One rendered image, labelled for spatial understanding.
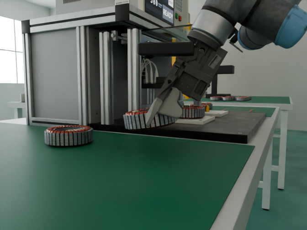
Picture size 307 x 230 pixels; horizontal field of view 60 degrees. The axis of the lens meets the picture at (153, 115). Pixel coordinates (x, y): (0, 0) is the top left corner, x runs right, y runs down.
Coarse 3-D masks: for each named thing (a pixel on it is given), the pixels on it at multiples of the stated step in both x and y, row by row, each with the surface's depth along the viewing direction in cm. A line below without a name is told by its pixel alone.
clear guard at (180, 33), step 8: (144, 32) 86; (152, 32) 86; (160, 32) 86; (168, 32) 86; (176, 32) 86; (184, 32) 86; (160, 40) 100; (168, 40) 100; (176, 40) 100; (184, 40) 100
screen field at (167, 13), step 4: (164, 8) 101; (168, 8) 104; (164, 12) 101; (168, 12) 104; (172, 12) 107; (164, 16) 101; (168, 16) 104; (172, 16) 108; (168, 20) 104; (172, 20) 108
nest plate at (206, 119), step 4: (204, 116) 94; (208, 116) 94; (212, 116) 94; (180, 120) 85; (184, 120) 84; (188, 120) 84; (192, 120) 83; (196, 120) 82; (200, 120) 82; (204, 120) 83; (208, 120) 87; (196, 124) 83; (200, 124) 82
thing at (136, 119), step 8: (128, 112) 55; (136, 112) 53; (144, 112) 52; (128, 120) 53; (136, 120) 52; (144, 120) 52; (152, 120) 51; (160, 120) 51; (168, 120) 52; (176, 120) 55; (128, 128) 54; (136, 128) 52; (144, 128) 52; (152, 128) 52
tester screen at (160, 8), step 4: (148, 0) 89; (160, 0) 97; (152, 4) 92; (160, 4) 97; (164, 4) 100; (156, 8) 94; (160, 8) 97; (172, 8) 107; (152, 12) 92; (160, 16) 98; (164, 20) 101; (172, 24) 108
